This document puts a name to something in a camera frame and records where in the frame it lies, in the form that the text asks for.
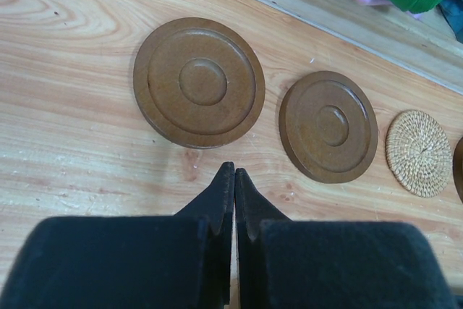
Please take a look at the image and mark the wooden clothes rack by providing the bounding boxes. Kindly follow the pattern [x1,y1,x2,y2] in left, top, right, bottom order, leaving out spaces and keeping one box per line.
[257,0,462,93]

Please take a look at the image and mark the brown wooden saucer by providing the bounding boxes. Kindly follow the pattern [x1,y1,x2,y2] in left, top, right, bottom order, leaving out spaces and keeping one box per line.
[453,138,463,201]
[133,17,266,148]
[279,71,378,184]

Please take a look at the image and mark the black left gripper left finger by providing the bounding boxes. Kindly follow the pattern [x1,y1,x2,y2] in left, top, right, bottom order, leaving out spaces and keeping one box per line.
[1,162,234,308]

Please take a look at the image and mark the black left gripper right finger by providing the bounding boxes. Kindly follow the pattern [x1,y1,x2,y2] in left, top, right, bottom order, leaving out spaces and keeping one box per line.
[235,169,456,308]

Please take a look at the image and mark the blue crumpled cloth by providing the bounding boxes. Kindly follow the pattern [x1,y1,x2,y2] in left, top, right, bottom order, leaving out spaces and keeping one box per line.
[439,0,462,43]

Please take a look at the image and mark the left woven rattan coaster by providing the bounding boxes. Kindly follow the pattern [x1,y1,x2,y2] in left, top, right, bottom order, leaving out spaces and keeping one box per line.
[385,109,452,198]

